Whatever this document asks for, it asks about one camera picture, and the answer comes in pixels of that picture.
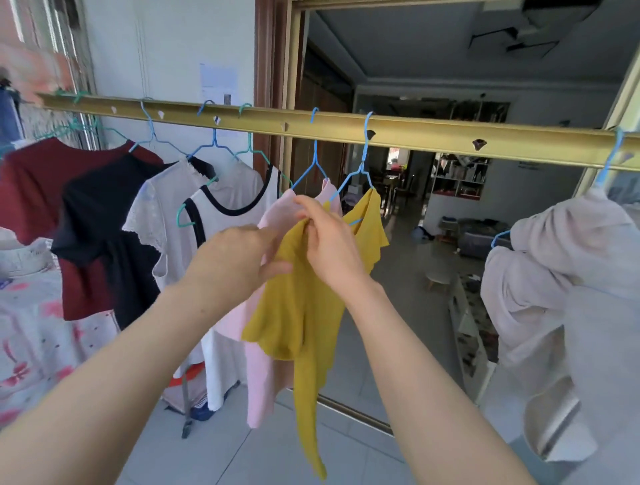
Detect white red floral cloth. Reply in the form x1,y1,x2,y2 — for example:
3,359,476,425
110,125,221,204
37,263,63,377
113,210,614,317
0,269,121,430

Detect ceiling lamp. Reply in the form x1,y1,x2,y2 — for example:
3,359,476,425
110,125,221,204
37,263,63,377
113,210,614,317
467,0,603,61

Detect gold clothes rail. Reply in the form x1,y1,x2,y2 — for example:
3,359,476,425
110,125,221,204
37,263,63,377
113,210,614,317
37,93,640,173

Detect brown door frame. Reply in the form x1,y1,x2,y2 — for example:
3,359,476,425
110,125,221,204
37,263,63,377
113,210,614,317
253,0,307,181

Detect blue fabric cover white trim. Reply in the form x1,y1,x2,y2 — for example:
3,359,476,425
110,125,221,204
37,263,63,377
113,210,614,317
0,87,23,146

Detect person's right hand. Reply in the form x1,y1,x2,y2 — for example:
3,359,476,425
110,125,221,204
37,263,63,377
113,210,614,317
293,195,386,300

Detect white black-trimmed tank top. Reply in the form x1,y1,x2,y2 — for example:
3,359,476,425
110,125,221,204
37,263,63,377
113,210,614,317
182,165,296,412

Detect sheer white lace-collar shirt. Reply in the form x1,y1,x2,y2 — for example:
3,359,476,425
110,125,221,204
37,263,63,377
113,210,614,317
481,187,640,485

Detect indoor wall shelf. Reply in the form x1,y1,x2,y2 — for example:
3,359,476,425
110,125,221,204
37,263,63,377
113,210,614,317
429,99,511,202

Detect striped rag mop head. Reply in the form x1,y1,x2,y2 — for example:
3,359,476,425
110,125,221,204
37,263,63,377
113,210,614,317
19,107,101,151

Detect gold framed glass door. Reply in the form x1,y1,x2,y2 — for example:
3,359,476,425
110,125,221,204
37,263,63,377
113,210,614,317
575,65,640,201

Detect person's left forearm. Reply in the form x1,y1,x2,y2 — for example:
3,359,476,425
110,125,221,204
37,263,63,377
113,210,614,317
0,279,236,485

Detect person's left hand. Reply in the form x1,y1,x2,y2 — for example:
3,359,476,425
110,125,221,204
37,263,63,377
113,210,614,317
177,225,293,320

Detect white lace blouse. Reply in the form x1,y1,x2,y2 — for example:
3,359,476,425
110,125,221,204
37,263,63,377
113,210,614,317
122,157,266,368

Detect window with metal bars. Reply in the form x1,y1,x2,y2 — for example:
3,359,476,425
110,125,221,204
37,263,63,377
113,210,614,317
0,0,96,96

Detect black t-shirt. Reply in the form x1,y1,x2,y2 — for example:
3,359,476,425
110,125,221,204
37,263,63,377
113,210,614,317
51,152,216,330

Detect pink t-shirt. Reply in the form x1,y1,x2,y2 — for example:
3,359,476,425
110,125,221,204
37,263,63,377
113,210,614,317
212,178,343,430

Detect white low cabinet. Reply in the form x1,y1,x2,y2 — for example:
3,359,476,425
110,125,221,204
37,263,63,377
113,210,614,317
447,273,499,406

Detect orange patterned hanging sheet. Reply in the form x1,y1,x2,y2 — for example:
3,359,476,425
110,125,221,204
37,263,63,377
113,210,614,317
0,45,72,101

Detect person's right forearm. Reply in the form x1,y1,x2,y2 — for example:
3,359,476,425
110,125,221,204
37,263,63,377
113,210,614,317
345,279,536,485

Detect grey sofa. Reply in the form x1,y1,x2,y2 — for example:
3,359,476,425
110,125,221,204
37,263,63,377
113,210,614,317
439,217,515,260

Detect teal wire hanger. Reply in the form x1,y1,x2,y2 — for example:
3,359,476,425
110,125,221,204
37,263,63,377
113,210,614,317
32,89,83,143
49,92,130,146
175,103,293,229

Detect mustard yellow t-shirt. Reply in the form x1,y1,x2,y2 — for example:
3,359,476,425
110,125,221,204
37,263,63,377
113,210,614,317
241,187,390,480

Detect thin steel lift cables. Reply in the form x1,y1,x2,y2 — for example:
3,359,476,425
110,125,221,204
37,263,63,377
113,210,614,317
135,0,151,102

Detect metal mop poles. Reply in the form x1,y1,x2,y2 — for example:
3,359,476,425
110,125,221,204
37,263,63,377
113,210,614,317
49,0,99,151

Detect dark red t-shirt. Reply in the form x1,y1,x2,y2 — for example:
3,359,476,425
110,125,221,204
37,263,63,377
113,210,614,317
0,138,166,320

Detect white paper notice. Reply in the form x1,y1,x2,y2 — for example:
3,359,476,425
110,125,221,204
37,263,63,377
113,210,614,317
199,62,239,107

